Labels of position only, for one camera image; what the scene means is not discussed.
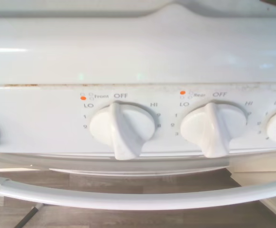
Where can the white electric stove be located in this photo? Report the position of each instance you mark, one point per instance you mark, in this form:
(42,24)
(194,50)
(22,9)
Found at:
(138,59)

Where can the dark thin stand leg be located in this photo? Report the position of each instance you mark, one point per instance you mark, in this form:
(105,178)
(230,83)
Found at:
(26,219)

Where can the white cabinet with door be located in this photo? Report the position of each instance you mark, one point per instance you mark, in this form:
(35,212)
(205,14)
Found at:
(259,166)

